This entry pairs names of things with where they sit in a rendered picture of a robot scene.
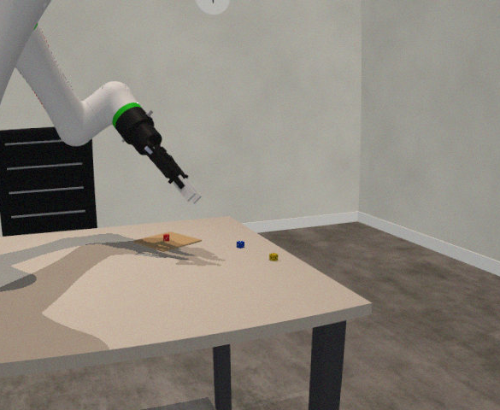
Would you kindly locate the tan square mat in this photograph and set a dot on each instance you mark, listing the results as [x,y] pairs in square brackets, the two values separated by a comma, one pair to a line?
[175,241]

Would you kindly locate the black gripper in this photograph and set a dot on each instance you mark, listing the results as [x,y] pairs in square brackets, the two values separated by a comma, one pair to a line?
[147,134]

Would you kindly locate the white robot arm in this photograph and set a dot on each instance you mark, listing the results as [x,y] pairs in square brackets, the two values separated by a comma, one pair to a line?
[76,122]

